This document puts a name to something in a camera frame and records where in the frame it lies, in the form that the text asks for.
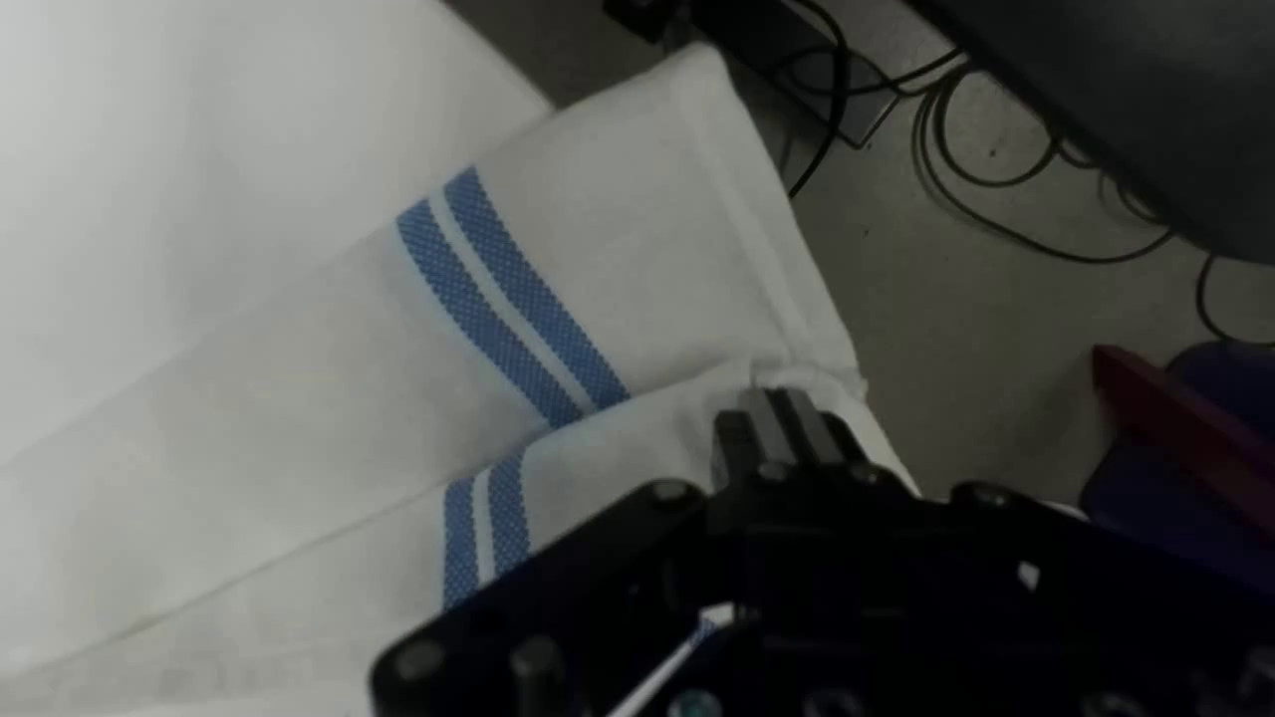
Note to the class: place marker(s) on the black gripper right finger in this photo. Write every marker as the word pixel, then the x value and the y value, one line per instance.
pixel 816 439

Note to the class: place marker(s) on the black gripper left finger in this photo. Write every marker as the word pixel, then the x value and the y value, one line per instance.
pixel 750 439

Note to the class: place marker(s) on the white towel with blue stripes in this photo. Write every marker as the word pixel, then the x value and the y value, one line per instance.
pixel 561 320

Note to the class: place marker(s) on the round white table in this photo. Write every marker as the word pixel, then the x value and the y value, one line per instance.
pixel 172 160

